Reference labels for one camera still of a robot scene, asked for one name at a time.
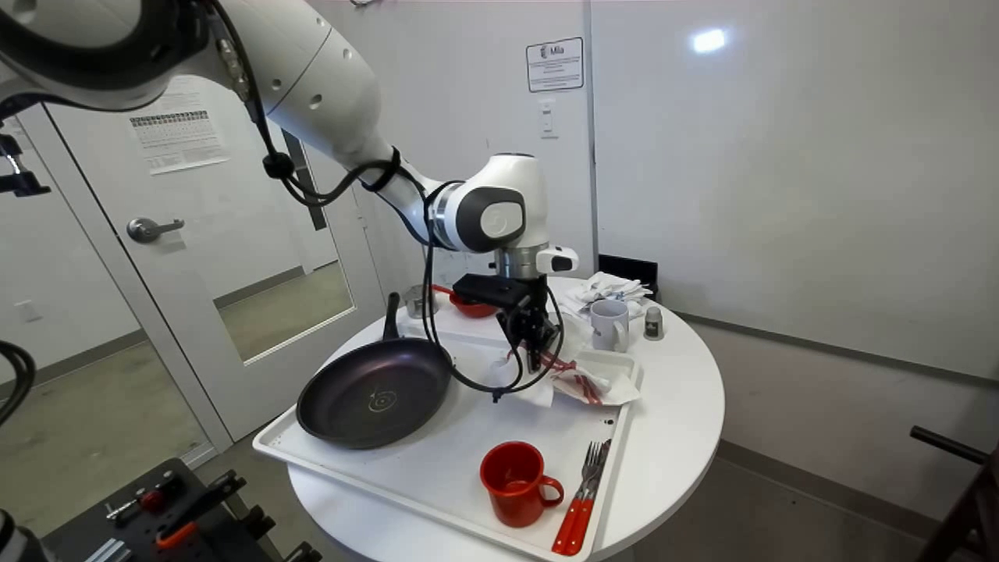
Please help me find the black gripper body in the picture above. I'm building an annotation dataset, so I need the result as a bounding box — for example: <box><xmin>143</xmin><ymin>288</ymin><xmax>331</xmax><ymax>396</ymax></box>
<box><xmin>455</xmin><ymin>274</ymin><xmax>554</xmax><ymax>354</ymax></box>

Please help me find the white red-striped towel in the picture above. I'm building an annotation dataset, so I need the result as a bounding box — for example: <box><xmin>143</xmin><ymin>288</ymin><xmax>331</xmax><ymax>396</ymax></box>
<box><xmin>520</xmin><ymin>350</ymin><xmax>639</xmax><ymax>409</ymax></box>

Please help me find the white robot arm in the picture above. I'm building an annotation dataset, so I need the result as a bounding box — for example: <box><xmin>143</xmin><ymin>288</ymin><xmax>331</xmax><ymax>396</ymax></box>
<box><xmin>0</xmin><ymin>0</ymin><xmax>554</xmax><ymax>355</ymax></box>

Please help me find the black frying pan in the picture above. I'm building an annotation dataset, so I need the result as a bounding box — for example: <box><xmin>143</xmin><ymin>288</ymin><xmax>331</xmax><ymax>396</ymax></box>
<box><xmin>296</xmin><ymin>294</ymin><xmax>455</xmax><ymax>450</ymax></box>

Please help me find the red bowl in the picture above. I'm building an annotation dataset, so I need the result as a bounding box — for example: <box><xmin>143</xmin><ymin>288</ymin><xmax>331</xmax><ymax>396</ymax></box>
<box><xmin>434</xmin><ymin>283</ymin><xmax>496</xmax><ymax>319</ymax></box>

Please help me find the white mug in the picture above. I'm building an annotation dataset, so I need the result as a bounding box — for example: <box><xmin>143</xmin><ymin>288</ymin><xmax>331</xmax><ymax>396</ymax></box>
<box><xmin>591</xmin><ymin>300</ymin><xmax>634</xmax><ymax>354</ymax></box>

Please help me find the white tray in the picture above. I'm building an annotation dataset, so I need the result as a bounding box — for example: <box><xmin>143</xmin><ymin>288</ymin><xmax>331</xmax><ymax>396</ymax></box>
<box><xmin>248</xmin><ymin>306</ymin><xmax>637</xmax><ymax>562</ymax></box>

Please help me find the red mug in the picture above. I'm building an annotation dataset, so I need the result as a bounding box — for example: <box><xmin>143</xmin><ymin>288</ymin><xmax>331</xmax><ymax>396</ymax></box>
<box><xmin>477</xmin><ymin>441</ymin><xmax>564</xmax><ymax>527</ymax></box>

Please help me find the red-handled knife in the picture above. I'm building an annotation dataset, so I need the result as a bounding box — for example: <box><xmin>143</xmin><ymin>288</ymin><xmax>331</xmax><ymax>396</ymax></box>
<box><xmin>552</xmin><ymin>441</ymin><xmax>607</xmax><ymax>555</ymax></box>

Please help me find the wall light switch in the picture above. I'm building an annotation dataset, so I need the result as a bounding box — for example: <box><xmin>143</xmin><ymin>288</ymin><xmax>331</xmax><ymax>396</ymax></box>
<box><xmin>536</xmin><ymin>96</ymin><xmax>560</xmax><ymax>140</ymax></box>

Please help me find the wall sign placard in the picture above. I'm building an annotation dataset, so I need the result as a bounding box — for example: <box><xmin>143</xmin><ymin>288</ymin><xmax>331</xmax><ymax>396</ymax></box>
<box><xmin>524</xmin><ymin>37</ymin><xmax>582</xmax><ymax>95</ymax></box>

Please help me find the door handle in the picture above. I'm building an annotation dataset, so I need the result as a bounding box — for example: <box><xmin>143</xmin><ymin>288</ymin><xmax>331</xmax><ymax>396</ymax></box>
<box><xmin>125</xmin><ymin>218</ymin><xmax>184</xmax><ymax>243</ymax></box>

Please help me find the orange-handled clamp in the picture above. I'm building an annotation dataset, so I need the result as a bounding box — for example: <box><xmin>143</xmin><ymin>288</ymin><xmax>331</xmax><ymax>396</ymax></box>
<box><xmin>157</xmin><ymin>473</ymin><xmax>242</xmax><ymax>554</ymax></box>

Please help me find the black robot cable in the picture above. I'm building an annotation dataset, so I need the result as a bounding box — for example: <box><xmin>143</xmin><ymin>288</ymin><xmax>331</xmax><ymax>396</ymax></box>
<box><xmin>213</xmin><ymin>0</ymin><xmax>571</xmax><ymax>403</ymax></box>

